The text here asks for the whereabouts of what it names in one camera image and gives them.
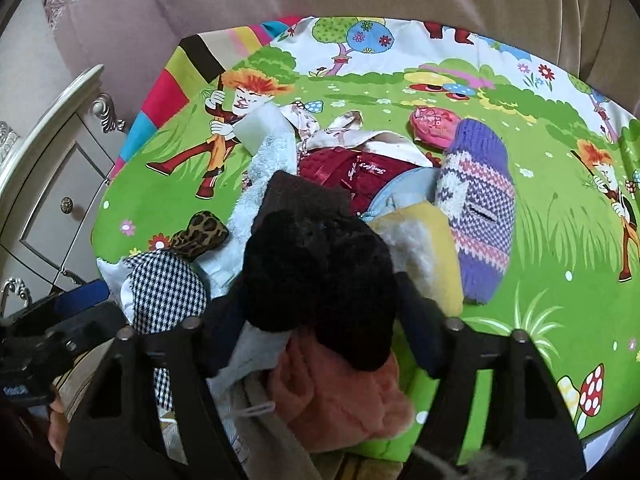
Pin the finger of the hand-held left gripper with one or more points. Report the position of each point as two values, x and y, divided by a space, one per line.
85 332
80 296

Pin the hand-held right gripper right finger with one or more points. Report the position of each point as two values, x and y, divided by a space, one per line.
420 320

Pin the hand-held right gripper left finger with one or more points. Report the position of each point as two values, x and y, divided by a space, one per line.
197 360

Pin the black fluffy hat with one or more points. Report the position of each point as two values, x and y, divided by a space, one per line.
310 270

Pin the salmon pink fluffy garment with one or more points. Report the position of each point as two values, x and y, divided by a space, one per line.
325 400

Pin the yellow fluffy garment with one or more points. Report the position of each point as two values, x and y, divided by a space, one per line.
427 245

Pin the houndstooth cloth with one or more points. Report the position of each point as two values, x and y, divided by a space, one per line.
165 290

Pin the white carved nightstand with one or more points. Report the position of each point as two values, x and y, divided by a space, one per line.
50 185

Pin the leopard print cloth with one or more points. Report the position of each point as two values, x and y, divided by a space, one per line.
200 235

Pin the light blue garment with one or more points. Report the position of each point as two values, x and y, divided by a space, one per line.
400 190

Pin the dark red garment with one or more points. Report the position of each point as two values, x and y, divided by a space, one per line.
350 177

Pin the cream striped mattress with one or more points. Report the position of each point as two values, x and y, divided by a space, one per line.
360 467

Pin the brown knit hat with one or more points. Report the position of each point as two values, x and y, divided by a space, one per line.
300 195

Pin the small pink hat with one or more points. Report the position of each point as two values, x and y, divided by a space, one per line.
432 127

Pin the white fluffy scarf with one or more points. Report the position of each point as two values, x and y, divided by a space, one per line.
272 160

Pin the cartoon printed blanket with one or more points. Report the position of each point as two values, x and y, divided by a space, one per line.
350 85

